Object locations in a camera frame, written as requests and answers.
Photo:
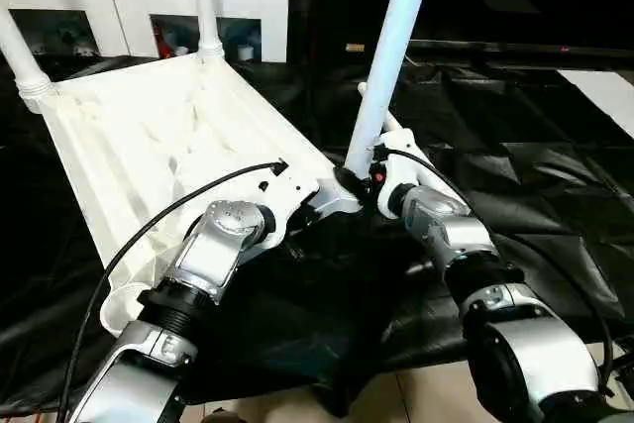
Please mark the black mat cloth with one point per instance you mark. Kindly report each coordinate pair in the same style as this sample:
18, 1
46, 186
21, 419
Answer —
520, 195

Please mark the small gold tag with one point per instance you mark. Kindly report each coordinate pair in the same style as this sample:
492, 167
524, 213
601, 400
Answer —
355, 47

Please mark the white flat board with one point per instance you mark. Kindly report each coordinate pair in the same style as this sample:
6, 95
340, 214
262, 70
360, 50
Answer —
604, 96

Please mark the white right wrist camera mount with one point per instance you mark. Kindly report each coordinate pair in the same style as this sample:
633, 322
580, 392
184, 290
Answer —
401, 165

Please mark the red carton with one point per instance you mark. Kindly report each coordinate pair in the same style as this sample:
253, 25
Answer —
163, 41

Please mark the white plastic table top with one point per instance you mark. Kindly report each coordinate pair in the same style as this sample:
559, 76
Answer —
148, 111

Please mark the white cup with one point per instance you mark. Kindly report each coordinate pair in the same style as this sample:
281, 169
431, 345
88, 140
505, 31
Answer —
243, 51
180, 51

